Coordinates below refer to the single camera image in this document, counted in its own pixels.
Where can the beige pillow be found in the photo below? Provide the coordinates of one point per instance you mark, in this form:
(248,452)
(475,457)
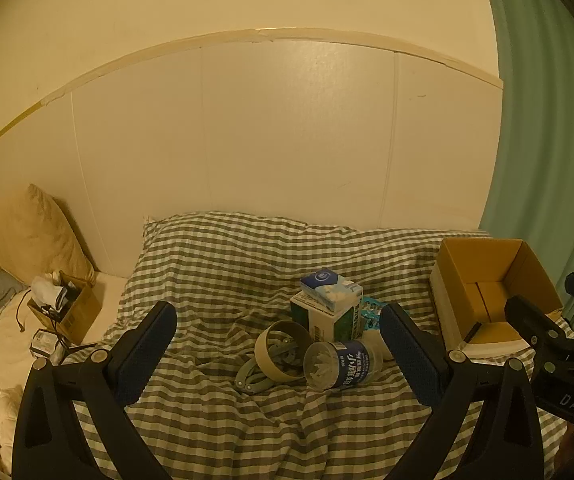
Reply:
(37,235)

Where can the clear cotton swab jar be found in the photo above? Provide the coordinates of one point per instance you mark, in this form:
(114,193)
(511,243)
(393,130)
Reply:
(347,362)

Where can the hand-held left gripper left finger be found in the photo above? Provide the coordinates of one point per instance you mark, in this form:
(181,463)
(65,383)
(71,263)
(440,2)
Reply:
(151,347)

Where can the white cloth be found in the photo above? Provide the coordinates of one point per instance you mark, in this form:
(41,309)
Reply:
(47,291)

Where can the beige tape roll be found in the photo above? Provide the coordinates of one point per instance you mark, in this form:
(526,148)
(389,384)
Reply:
(268,357)

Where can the small brown cardboard box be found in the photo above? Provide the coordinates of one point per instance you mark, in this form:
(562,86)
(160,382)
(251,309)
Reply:
(79,312)

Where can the small white packet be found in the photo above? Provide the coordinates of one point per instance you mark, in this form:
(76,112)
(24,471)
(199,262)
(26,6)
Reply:
(44,344)

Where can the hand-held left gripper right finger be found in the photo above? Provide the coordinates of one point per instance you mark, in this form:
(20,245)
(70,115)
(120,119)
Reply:
(409,355)

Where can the green curtain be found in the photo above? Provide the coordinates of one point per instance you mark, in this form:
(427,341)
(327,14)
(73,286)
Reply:
(547,135)

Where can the grey white checked blanket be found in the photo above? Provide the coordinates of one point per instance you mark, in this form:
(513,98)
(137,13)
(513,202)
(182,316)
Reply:
(247,270)

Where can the blue tissue packet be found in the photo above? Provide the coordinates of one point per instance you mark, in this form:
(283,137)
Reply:
(329,287)

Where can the blue blister pill pack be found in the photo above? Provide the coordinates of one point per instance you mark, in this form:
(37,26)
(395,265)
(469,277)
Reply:
(370,312)

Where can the green white carton box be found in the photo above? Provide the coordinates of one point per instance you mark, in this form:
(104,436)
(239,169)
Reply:
(317,317)

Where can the large cardboard box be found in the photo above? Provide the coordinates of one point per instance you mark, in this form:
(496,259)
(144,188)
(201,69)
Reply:
(487,300)

